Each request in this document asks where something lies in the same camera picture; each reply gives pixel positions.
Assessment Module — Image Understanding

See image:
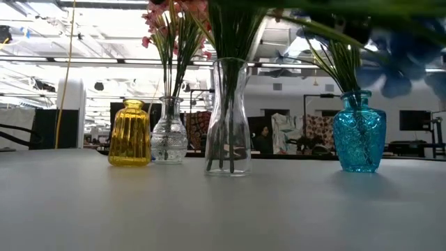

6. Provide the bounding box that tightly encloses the black wall monitor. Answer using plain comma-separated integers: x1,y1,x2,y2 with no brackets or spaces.
399,109,432,132

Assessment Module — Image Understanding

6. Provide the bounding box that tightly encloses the blue textured glass vase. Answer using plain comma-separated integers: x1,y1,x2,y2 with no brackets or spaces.
332,89,387,174

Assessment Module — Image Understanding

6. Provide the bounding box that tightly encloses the yellow ribbed glass vase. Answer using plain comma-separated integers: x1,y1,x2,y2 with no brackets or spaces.
107,98,153,168

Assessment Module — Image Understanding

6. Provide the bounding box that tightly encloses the white teal patterned cloth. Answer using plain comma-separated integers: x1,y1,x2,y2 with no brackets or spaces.
270,112,305,155

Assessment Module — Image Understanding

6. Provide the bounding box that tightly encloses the pink floral patterned cloth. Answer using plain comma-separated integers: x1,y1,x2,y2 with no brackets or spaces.
302,114,336,149

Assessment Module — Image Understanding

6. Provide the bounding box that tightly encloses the red artificial flower bunch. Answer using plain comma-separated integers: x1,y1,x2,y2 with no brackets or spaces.
208,0,266,174
215,0,269,174
205,0,245,174

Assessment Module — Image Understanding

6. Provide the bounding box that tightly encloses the dark red patterned cloth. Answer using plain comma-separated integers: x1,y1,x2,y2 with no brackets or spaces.
185,110,212,151

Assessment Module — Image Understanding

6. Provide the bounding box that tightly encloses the long yellow extension cable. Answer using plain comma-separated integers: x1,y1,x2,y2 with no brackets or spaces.
54,0,77,150

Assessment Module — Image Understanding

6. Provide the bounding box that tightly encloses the black metal stand frame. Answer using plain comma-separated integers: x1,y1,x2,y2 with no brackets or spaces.
189,89,214,116
302,93,341,121

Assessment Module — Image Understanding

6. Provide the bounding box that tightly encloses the person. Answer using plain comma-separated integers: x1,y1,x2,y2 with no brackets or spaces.
251,124,277,155

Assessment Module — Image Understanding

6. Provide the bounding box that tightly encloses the tall clear glass vase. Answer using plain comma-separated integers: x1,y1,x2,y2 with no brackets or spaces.
203,56,252,177

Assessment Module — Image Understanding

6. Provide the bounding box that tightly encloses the black partition panel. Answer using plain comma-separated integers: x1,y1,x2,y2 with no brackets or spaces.
29,109,80,151

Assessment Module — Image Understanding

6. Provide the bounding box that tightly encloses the small clear textured glass vase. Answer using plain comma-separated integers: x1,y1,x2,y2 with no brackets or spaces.
150,96,190,165

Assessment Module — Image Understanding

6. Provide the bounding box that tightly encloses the black background desk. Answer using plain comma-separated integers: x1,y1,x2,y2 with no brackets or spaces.
385,139,446,160

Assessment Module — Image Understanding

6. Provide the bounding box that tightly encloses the black looped cable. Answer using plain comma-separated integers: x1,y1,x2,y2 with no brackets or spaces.
0,123,43,148

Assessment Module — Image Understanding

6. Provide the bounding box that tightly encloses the white fabric panel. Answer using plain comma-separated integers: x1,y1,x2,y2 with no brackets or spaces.
0,107,36,151

